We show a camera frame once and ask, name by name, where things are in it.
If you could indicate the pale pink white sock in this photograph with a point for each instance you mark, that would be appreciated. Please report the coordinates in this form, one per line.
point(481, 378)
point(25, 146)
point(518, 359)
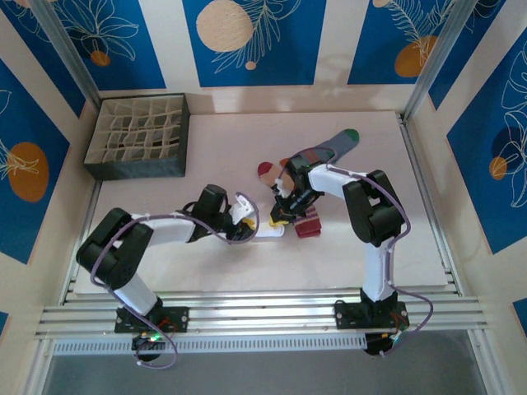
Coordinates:
point(267, 233)

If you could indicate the maroon and beige sock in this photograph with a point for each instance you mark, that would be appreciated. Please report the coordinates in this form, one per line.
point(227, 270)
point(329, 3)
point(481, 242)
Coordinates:
point(306, 230)

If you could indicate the grey blue sock orange cuff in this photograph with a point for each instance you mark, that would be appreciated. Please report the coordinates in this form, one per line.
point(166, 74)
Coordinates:
point(339, 142)

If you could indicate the dark grey divided organizer box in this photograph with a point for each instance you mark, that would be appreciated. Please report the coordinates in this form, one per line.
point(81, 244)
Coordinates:
point(136, 168)

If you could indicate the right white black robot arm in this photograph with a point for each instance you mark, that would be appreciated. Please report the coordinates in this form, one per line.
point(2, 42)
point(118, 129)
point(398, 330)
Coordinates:
point(329, 181)

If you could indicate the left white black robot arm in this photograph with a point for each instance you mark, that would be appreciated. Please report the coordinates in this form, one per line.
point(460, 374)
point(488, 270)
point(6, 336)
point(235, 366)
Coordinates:
point(169, 230)

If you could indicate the long aluminium mounting rail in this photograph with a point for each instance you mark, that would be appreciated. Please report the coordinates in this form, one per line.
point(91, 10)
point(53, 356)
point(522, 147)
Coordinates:
point(263, 317)

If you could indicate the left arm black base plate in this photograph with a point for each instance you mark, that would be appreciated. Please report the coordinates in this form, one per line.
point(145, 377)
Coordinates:
point(179, 319)

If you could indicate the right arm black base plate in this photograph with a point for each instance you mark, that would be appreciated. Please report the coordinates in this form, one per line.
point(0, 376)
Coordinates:
point(343, 317)

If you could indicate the aluminium table side rail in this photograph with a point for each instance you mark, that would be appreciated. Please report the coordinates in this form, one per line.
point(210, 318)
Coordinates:
point(416, 164)
point(90, 205)

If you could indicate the aluminium frame post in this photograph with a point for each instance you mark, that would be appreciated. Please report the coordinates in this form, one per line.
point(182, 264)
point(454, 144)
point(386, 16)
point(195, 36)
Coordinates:
point(441, 45)
point(66, 45)

